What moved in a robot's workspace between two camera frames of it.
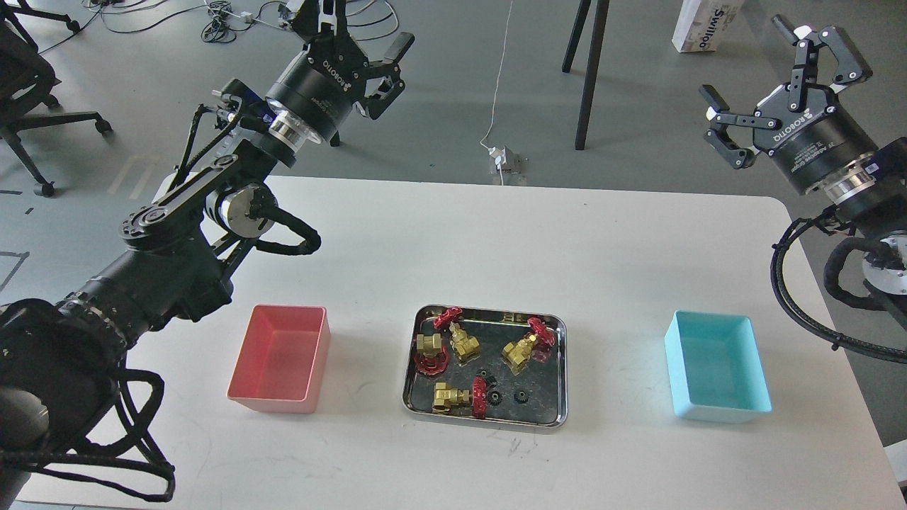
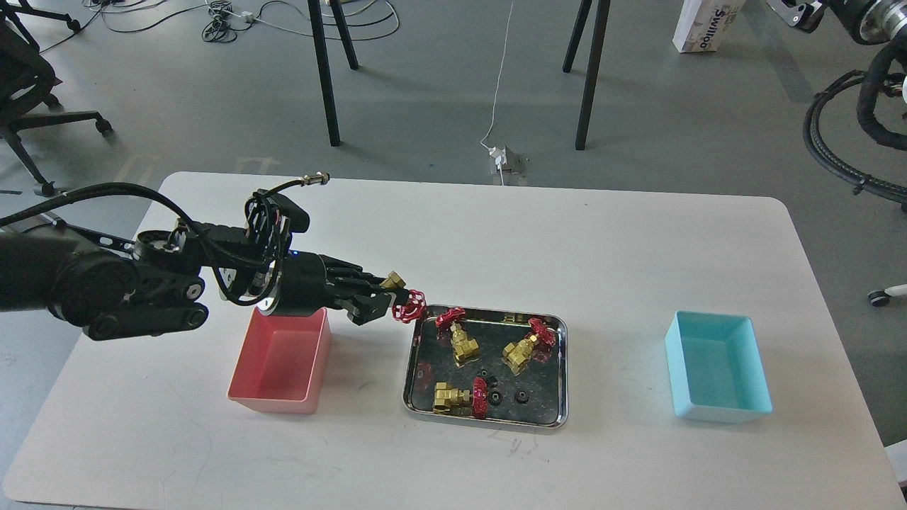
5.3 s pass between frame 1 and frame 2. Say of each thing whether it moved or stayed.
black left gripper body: moved
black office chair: stayed
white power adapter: stayed
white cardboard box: stayed
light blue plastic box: stayed
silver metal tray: stayed
